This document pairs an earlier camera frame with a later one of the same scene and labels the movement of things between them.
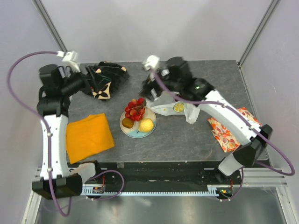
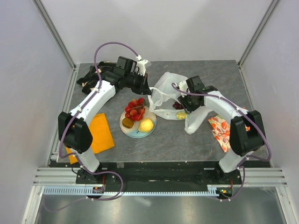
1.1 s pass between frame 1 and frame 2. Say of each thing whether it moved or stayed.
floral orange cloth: stayed
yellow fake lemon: stayed
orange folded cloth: stayed
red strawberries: stayed
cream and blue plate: stayed
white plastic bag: moved
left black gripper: moved
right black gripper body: moved
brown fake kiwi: stayed
